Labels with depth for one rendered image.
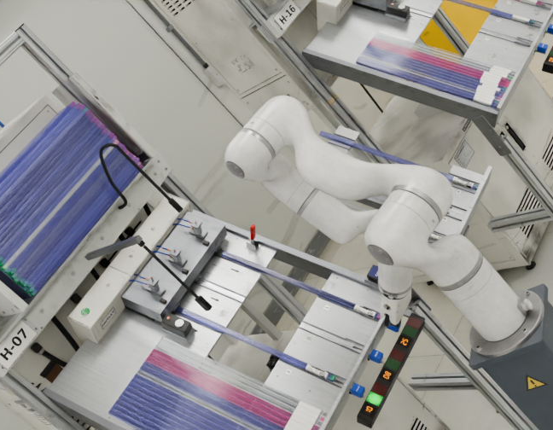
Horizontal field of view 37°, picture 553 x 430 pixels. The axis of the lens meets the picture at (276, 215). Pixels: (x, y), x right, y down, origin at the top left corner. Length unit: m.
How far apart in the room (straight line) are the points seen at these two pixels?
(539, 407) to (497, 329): 0.24
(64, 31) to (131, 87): 0.41
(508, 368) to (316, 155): 0.64
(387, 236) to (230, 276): 0.78
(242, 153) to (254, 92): 1.41
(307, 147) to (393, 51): 1.18
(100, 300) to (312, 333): 0.59
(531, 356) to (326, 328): 0.60
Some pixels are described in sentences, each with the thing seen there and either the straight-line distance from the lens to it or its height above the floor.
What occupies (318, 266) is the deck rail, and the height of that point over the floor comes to 0.88.
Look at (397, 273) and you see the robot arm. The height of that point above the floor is 0.90.
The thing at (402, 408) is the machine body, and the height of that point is 0.29.
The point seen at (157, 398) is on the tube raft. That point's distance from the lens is 2.23.
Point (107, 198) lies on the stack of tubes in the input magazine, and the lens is 2.38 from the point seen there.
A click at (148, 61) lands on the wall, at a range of 4.38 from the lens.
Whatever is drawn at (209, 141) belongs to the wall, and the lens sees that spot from 4.43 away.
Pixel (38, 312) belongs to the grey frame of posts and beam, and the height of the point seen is 1.35.
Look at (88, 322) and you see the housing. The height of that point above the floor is 1.23.
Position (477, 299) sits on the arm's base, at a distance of 1.86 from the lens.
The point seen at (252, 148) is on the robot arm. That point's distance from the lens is 1.87.
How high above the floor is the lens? 1.82
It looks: 19 degrees down
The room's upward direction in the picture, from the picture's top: 43 degrees counter-clockwise
